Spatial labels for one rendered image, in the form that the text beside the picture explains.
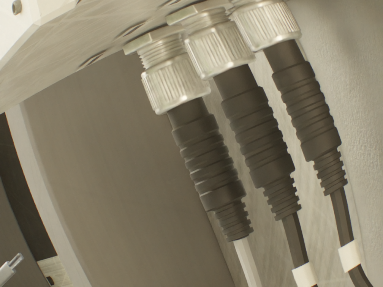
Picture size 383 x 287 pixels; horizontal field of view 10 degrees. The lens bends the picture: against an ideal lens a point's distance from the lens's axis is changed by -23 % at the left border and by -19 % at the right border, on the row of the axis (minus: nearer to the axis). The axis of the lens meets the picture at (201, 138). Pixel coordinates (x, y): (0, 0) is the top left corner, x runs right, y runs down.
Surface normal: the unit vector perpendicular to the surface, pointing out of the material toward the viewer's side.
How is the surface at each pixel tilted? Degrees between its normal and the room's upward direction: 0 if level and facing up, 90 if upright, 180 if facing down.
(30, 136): 60
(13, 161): 48
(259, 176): 70
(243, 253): 64
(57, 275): 27
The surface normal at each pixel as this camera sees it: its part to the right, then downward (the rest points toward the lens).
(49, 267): 0.22, -0.43
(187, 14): -0.59, 0.22
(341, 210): -0.02, 0.04
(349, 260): -0.26, 0.04
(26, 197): 0.33, -0.15
